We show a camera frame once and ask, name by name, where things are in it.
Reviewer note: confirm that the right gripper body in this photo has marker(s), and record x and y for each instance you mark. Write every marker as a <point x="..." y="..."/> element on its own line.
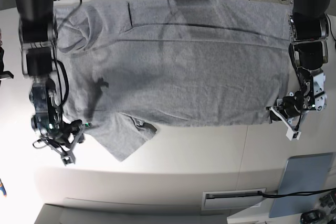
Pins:
<point x="61" y="137"/>

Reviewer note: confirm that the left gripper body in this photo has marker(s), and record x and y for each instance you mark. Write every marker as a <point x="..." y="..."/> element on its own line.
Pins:
<point x="292" y="109"/>

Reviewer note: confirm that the grey T-shirt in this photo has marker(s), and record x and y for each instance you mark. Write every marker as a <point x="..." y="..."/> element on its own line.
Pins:
<point x="133" y="64"/>

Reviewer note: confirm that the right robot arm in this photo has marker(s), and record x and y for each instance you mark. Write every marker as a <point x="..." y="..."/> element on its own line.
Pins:
<point x="38" y="33"/>

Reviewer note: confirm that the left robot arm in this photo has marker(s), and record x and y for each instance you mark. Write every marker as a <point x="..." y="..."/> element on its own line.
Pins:
<point x="308" y="52"/>

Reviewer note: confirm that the blue-grey board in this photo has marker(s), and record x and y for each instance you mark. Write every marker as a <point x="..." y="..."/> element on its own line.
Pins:
<point x="302" y="173"/>

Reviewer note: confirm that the orange blue tool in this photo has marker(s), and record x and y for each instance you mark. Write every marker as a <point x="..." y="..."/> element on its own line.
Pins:
<point x="2" y="189"/>

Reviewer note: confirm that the black battery pack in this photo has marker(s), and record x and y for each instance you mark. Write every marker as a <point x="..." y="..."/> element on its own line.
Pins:
<point x="313" y="216"/>

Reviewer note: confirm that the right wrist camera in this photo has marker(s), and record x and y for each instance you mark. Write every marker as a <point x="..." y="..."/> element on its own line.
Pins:
<point x="68" y="158"/>

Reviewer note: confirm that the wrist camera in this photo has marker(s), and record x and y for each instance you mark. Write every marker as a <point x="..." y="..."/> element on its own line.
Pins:
<point x="68" y="158"/>
<point x="292" y="134"/>

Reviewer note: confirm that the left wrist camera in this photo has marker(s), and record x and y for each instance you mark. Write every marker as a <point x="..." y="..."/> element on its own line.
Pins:
<point x="292" y="134"/>

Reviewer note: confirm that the white cable slot plate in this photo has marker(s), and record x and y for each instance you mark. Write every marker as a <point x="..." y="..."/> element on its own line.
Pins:
<point x="236" y="199"/>

